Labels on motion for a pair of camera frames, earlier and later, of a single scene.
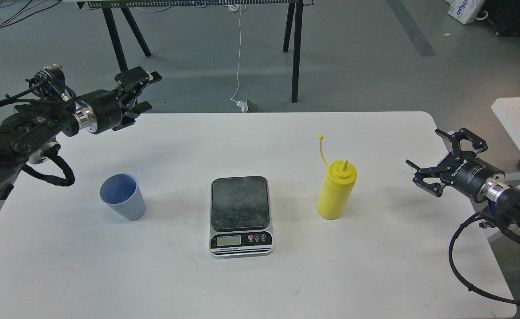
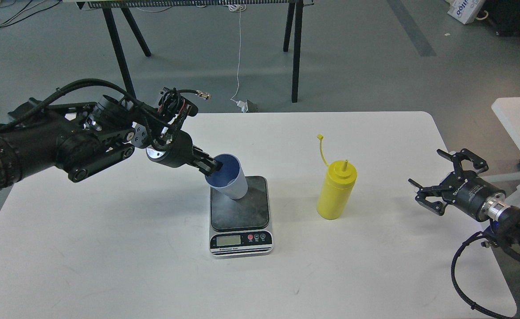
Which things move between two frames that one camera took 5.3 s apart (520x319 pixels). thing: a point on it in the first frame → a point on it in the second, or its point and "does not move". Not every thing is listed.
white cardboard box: (465, 11) does not move
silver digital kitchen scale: (240, 217) does not move
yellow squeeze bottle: (336, 189) does not move
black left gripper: (105, 103) → (176, 149)
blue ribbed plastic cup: (122, 193) → (232, 179)
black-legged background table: (111, 9) does not move
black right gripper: (463, 172) → (464, 190)
